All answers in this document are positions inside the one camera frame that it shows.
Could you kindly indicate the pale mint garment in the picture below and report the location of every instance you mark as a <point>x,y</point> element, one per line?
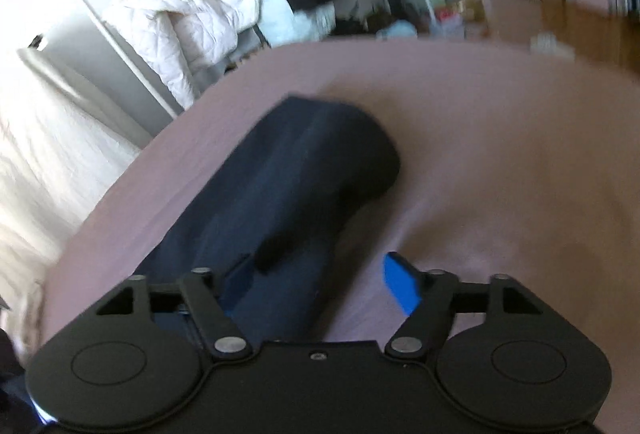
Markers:
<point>282,16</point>

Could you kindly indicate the pink bed sheet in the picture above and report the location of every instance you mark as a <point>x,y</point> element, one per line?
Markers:
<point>500,163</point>

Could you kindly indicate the white fabric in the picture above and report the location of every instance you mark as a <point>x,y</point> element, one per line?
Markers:
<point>50,138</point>

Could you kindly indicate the pale blue cloth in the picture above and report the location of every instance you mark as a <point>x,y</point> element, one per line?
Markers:
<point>396,31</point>

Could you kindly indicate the white rack pole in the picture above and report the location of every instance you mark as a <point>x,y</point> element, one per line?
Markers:
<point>115,38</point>

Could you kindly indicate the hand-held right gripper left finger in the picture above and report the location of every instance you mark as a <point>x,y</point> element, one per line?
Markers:
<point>200,296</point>

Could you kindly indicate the navy blue pants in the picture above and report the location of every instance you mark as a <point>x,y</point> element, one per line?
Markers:
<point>300,174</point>

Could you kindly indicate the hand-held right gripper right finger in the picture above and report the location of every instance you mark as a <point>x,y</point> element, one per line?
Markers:
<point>400,281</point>

